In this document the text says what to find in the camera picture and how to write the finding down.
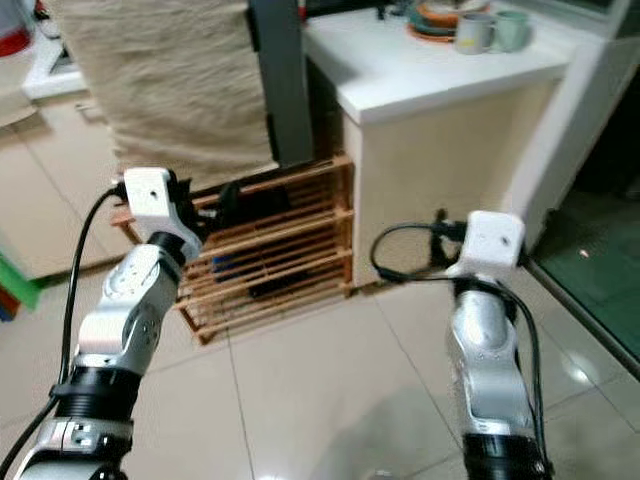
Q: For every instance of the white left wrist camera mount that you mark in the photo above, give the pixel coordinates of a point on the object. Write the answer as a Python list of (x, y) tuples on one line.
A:
[(150, 200)]

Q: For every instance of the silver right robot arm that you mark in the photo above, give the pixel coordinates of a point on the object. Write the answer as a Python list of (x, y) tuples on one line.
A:
[(485, 360)]

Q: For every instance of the dark cooktop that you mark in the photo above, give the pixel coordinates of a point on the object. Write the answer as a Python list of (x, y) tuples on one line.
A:
[(63, 62)]

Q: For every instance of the red container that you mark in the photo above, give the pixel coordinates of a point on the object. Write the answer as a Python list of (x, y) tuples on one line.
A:
[(12, 25)]

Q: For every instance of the orange and green plate stack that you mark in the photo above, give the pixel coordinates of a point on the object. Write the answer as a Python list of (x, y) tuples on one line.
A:
[(435, 20)]

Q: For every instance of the wooden slatted rack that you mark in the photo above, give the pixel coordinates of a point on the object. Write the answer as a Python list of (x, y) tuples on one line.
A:
[(280, 250)]

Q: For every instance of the pale green mug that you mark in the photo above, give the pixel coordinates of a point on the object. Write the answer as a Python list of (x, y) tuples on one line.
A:
[(510, 30)]

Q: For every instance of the grey mug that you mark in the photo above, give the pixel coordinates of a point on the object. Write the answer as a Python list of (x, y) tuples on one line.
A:
[(472, 35)]

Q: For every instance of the dark grey fridge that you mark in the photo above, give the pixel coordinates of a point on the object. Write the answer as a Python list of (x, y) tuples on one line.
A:
[(285, 80)]

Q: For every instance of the glass sliding door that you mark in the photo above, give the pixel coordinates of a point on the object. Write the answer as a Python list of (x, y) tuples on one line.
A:
[(590, 280)]

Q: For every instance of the beige hanging cloth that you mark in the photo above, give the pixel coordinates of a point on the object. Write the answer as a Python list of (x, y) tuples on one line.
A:
[(170, 80)]

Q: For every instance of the white kitchen counter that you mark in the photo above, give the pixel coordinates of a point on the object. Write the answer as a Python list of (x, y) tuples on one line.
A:
[(440, 70)]

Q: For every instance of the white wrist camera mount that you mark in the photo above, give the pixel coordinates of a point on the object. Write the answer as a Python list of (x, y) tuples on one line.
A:
[(490, 245), (150, 200)]

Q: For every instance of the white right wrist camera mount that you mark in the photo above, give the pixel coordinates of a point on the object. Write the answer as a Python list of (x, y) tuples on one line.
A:
[(490, 245)]

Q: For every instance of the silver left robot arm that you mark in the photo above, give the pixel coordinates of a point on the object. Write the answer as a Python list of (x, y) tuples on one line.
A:
[(115, 330)]

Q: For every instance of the green board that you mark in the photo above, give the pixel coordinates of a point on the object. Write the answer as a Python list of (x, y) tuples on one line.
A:
[(10, 285)]

